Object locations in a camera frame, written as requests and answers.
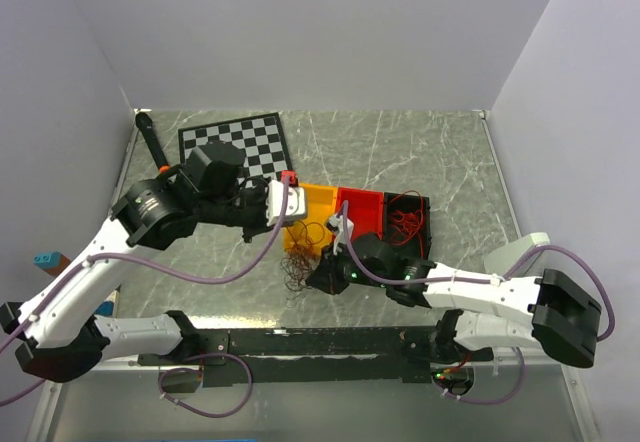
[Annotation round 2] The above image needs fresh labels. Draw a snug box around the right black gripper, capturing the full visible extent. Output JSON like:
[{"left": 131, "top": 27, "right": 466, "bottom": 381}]
[{"left": 306, "top": 240, "right": 389, "bottom": 296}]

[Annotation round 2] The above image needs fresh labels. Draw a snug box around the dark brown cable tangle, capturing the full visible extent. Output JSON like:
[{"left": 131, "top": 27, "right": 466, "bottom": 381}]
[{"left": 279, "top": 221, "right": 336, "bottom": 303}]

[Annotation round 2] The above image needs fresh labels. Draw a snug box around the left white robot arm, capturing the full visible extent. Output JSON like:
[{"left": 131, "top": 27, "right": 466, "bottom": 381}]
[{"left": 1, "top": 142, "right": 271, "bottom": 383}]

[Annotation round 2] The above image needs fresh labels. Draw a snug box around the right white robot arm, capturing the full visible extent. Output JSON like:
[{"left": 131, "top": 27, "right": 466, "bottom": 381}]
[{"left": 305, "top": 233, "right": 602, "bottom": 368}]

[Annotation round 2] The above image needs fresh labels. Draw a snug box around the yellow plastic bin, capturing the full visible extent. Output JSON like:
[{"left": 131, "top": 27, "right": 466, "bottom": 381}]
[{"left": 282, "top": 183, "right": 338, "bottom": 257}]

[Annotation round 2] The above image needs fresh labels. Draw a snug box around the black and white chessboard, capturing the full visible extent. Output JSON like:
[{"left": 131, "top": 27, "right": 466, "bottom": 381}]
[{"left": 178, "top": 113, "right": 294, "bottom": 180}]

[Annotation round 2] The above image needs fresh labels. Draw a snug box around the red plastic bin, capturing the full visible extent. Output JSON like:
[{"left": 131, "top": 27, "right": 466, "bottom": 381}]
[{"left": 336, "top": 187, "right": 384, "bottom": 240}]

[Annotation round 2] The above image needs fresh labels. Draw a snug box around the black plastic bin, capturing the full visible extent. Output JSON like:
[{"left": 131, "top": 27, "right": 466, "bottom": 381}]
[{"left": 382, "top": 190, "right": 432, "bottom": 259}]

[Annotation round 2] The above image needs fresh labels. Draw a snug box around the black marker orange cap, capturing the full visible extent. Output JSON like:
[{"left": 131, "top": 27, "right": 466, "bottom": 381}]
[{"left": 134, "top": 112, "right": 170, "bottom": 173}]

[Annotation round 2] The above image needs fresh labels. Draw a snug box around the blue toy block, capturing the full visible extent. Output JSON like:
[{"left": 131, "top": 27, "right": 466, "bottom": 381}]
[{"left": 94, "top": 300, "right": 115, "bottom": 317}]

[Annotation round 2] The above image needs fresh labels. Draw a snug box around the blue and brown block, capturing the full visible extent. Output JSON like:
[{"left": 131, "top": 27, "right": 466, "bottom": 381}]
[{"left": 33, "top": 251, "right": 71, "bottom": 277}]

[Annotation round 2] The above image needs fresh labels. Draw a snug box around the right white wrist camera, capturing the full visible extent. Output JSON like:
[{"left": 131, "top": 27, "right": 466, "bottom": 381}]
[{"left": 325, "top": 213, "right": 354, "bottom": 256}]

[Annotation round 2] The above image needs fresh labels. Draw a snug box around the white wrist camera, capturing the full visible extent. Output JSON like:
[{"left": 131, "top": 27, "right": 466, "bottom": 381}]
[
  {"left": 325, "top": 213, "right": 354, "bottom": 256},
  {"left": 265, "top": 170, "right": 308, "bottom": 227}
]

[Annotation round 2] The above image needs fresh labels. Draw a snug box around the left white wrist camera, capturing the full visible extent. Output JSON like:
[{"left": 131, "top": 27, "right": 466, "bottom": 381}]
[{"left": 265, "top": 170, "right": 308, "bottom": 227}]

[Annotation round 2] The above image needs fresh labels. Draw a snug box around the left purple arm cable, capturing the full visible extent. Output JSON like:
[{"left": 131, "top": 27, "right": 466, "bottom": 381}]
[{"left": 0, "top": 181, "right": 292, "bottom": 406}]

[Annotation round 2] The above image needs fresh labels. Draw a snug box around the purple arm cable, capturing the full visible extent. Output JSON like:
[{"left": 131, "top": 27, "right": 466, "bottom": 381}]
[
  {"left": 338, "top": 200, "right": 617, "bottom": 343},
  {"left": 0, "top": 181, "right": 292, "bottom": 406}
]

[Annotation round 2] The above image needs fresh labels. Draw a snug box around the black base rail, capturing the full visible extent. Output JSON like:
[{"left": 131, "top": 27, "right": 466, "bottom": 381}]
[{"left": 137, "top": 326, "right": 496, "bottom": 388}]

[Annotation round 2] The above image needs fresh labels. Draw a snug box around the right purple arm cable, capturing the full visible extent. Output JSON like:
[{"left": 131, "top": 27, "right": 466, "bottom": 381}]
[{"left": 338, "top": 200, "right": 617, "bottom": 343}]

